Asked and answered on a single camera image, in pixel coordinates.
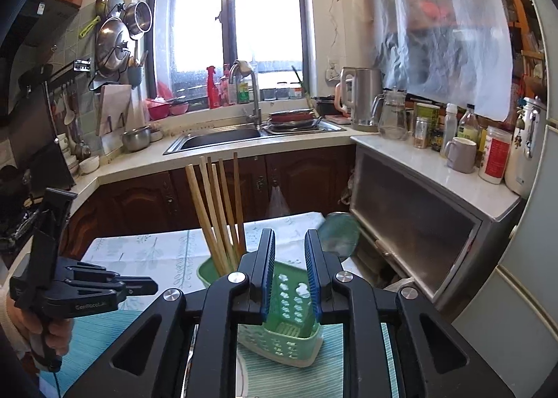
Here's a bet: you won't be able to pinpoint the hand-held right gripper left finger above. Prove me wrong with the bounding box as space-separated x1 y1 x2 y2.
65 228 277 398

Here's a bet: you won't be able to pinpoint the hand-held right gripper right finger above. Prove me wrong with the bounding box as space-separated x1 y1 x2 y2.
304 229 515 398

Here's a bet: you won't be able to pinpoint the green plastic utensil basket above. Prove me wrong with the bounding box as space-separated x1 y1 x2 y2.
196 256 324 369

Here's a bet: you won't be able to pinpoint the brown wooden chopstick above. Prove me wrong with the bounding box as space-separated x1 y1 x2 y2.
233 152 246 253
219 158 242 251
199 156 238 268

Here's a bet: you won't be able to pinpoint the person's left hand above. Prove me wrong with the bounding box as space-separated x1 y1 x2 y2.
15 308 74 361

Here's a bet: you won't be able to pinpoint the teal striped leaf print tablecloth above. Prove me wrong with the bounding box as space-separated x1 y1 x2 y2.
41 212 399 398

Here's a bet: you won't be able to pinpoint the white plastic bag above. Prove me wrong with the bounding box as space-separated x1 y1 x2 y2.
266 186 291 219

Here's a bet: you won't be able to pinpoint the brown wooden kitchen cabinet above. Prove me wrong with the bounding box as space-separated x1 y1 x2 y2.
59 144 357 259

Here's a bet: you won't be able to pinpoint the black gas stove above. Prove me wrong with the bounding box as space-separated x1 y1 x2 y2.
0 163 44 253

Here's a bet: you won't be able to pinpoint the grey steel cabinet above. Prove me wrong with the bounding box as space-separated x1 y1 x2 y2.
350 144 521 309

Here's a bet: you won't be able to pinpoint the stack of white bowls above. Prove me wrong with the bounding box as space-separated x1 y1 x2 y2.
56 132 100 177

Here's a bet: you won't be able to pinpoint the steel cooking pot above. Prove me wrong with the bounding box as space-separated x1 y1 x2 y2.
121 127 152 153

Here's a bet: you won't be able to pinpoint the stainless steel sink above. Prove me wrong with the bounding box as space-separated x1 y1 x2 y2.
163 121 348 156

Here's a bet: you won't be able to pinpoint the white stone countertop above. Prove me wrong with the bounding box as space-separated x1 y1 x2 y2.
72 119 525 223

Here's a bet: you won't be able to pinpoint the stacked pans on drainer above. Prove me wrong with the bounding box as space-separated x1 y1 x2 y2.
267 108 324 129

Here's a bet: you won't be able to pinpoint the pale cutting board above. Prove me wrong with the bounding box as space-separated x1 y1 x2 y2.
95 83 134 138

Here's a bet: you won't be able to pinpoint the hanging metal ladle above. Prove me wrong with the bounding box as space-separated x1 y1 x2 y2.
61 88 90 160

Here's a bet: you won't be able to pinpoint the black cooking pot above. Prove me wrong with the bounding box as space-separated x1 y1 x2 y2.
314 95 341 117

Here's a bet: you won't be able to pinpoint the pink plastic basin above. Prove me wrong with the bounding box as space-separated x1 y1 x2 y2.
146 97 191 121

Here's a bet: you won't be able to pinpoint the glass pitcher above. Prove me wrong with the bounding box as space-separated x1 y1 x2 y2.
370 87 411 141

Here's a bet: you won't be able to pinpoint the small glass jar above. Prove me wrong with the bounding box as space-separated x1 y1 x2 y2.
413 116 430 150

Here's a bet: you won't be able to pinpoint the chrome kitchen faucet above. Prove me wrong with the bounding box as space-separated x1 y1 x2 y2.
229 60 263 126

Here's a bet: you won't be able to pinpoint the silver electric kettle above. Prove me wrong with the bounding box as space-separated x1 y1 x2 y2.
339 67 385 133

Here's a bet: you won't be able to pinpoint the grey mug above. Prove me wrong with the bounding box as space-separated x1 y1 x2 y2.
445 137 479 175

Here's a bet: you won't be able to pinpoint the red spray bottle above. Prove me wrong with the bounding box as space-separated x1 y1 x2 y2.
206 66 221 109

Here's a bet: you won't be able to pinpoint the green tin can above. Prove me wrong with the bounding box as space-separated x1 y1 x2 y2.
414 102 442 151

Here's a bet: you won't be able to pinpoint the white plastic bottle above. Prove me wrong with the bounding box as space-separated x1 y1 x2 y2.
440 102 461 158

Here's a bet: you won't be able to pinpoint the clear bottle green label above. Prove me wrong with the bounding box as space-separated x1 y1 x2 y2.
456 104 481 143

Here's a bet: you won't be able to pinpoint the white jar red label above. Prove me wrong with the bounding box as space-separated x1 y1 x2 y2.
477 125 513 185

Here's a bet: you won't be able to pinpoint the black range hood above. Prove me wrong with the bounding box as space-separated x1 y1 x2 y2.
0 0 83 129

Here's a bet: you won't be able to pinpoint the white thermos jug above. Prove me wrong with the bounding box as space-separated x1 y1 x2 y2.
504 97 548 199

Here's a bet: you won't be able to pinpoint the dark framed kitchen window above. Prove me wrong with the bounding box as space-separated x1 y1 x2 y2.
146 0 317 110

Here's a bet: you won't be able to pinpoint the small steel pot lid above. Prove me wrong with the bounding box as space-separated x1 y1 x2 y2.
95 0 126 21

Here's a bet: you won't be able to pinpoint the clear plastic sheet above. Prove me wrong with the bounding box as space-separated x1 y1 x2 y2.
365 0 516 125

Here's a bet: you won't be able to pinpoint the black wall hook rail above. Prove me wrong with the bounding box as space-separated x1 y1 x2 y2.
17 57 93 91

